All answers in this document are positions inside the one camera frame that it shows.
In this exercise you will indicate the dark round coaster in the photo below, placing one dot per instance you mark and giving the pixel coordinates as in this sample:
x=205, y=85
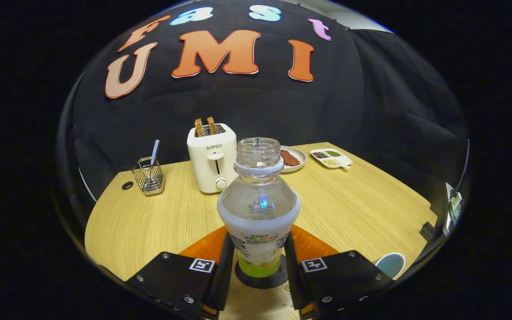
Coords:
x=260, y=283

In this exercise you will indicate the white cup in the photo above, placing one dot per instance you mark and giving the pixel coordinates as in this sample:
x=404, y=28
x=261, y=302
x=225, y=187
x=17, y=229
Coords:
x=391, y=265

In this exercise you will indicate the white divided bean dish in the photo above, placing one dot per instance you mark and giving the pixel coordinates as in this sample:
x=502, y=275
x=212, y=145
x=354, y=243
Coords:
x=331, y=158

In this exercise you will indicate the striped straw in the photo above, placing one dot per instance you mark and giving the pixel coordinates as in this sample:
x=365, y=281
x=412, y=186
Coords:
x=154, y=151

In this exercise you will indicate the white oval plate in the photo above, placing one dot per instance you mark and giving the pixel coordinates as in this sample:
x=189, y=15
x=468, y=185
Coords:
x=302, y=156

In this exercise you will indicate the clear plastic juice bottle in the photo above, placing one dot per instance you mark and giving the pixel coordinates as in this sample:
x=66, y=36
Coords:
x=258, y=209

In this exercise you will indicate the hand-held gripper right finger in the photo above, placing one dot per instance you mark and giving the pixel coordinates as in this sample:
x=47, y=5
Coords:
x=292, y=280

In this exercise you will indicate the red dried meat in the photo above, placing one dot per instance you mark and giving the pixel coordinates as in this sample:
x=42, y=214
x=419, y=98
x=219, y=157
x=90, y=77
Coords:
x=289, y=158

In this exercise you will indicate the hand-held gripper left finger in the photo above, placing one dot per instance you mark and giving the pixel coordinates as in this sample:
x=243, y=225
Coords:
x=225, y=275

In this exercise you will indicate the white toaster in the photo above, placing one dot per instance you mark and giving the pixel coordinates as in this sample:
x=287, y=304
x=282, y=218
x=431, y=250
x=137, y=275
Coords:
x=207, y=171

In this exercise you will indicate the black backdrop cloth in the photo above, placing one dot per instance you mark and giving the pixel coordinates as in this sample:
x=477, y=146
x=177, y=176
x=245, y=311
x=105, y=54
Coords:
x=371, y=111

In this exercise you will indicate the wooden table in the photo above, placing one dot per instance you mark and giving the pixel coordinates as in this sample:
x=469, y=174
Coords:
x=149, y=222

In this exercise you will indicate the toast slice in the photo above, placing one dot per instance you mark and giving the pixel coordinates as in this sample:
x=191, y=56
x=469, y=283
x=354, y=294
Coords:
x=199, y=127
x=212, y=126

